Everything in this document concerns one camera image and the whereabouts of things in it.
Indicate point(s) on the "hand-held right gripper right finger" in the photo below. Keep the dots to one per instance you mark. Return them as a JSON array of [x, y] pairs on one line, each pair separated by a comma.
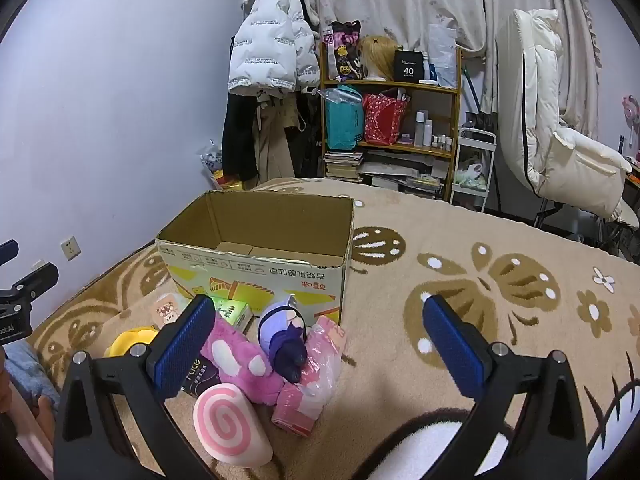
[[450, 345]]

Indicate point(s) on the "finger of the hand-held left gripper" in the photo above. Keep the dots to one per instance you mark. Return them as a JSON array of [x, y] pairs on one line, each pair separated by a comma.
[[37, 277], [7, 252]]

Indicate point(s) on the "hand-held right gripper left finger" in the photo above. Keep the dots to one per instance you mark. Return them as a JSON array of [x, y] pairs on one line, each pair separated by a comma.
[[182, 345]]

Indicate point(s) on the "yellow plush bear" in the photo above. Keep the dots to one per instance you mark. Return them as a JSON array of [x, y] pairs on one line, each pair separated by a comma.
[[132, 337]]

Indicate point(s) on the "pink plush bear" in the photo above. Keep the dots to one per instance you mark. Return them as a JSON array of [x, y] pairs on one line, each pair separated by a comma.
[[235, 360]]

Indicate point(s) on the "cardboard box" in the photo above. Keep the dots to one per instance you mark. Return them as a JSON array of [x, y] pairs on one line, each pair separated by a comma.
[[260, 280]]

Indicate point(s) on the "purple plush doll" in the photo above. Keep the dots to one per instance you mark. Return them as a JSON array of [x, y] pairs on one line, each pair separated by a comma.
[[285, 330]]

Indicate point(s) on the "dark printed packet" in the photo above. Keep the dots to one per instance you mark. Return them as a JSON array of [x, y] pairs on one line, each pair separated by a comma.
[[200, 375]]

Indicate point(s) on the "small brown card packet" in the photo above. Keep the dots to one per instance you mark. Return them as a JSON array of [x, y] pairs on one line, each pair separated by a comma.
[[167, 310]]

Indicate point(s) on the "light blue cloth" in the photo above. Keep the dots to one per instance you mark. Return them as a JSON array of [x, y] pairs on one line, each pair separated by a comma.
[[25, 365]]

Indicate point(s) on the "green shiny packet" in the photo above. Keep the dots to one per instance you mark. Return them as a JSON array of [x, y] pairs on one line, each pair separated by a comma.
[[235, 310]]

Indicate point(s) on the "pink swirl plush roll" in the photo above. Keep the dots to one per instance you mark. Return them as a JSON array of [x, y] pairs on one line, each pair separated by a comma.
[[225, 420]]

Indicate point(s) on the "pink plastic packet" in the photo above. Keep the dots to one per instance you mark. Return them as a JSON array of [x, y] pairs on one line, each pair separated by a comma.
[[310, 385]]

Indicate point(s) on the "white trolley cart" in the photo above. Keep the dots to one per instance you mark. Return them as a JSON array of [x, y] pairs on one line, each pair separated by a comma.
[[472, 195]]

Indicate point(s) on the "green white plastic bag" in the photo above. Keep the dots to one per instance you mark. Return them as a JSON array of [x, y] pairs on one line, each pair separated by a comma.
[[470, 172]]

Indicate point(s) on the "pile of papers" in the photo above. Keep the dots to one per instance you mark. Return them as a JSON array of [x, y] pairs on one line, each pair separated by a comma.
[[400, 172]]

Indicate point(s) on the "clear bag of toys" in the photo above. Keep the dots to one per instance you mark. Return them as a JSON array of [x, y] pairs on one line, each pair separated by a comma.
[[212, 162]]

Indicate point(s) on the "row of small bottles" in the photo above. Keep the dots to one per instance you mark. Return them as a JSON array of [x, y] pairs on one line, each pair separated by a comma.
[[442, 141]]

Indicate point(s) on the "wooden shelf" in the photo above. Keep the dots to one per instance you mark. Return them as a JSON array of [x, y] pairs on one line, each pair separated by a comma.
[[395, 148]]

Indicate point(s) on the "stack of books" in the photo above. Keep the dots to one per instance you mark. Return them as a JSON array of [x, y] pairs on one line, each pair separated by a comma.
[[342, 165]]

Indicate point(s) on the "white padded chair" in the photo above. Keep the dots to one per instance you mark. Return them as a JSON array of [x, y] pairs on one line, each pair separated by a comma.
[[550, 160]]

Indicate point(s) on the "small purple box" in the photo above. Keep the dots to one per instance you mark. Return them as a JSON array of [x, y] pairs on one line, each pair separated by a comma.
[[406, 139]]

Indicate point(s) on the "short white bottle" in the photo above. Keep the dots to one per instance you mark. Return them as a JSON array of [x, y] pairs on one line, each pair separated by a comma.
[[428, 134]]

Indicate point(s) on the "tall white bottle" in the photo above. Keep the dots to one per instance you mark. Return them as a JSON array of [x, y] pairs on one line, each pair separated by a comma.
[[420, 130]]

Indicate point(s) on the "black hanging garment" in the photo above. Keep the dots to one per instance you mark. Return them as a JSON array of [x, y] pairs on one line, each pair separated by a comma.
[[240, 135], [310, 135]]

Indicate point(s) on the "beige hanging coat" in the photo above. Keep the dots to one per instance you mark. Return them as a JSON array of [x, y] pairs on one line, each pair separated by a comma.
[[275, 145]]

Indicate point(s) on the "red patterned bag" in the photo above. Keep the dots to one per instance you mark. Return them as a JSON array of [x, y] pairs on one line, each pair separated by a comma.
[[385, 117]]

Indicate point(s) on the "teal bag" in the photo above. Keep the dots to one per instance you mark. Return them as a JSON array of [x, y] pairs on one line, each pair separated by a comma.
[[342, 122]]

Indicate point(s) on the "black box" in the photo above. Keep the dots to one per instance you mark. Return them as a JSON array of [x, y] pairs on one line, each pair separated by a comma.
[[409, 67]]

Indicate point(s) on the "white paper bag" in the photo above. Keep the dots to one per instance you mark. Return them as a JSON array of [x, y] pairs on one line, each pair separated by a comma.
[[442, 55]]

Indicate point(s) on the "blonde wig head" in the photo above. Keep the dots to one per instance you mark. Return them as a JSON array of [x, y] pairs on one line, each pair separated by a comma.
[[377, 57]]

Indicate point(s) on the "pink cat-ear fan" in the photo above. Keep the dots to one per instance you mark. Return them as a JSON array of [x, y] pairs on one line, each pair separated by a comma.
[[631, 110]]

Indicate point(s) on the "black pink printed bag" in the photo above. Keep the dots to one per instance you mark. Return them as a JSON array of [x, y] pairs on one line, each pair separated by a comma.
[[342, 50]]

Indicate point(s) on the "white puffer jacket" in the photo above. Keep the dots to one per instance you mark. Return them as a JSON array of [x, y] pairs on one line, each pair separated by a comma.
[[265, 35]]

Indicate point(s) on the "white wall socket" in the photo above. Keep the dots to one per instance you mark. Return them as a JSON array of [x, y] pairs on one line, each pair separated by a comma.
[[70, 247], [39, 264]]

